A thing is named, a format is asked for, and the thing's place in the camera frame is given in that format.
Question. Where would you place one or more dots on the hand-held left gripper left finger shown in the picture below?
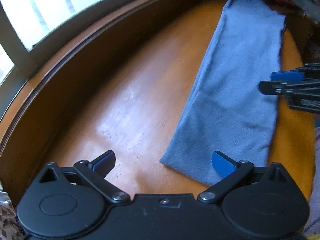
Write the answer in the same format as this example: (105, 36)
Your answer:
(106, 161)

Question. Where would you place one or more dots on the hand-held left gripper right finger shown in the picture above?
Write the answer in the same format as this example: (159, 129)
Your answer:
(221, 162)

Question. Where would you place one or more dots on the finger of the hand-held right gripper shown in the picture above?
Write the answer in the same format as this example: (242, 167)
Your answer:
(285, 75)
(275, 87)

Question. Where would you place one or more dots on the dark blue pants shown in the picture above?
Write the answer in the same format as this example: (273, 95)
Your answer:
(232, 80)

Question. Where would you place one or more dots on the white patterned garment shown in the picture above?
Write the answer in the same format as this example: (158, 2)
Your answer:
(7, 217)

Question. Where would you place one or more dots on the window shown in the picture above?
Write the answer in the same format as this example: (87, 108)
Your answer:
(15, 30)

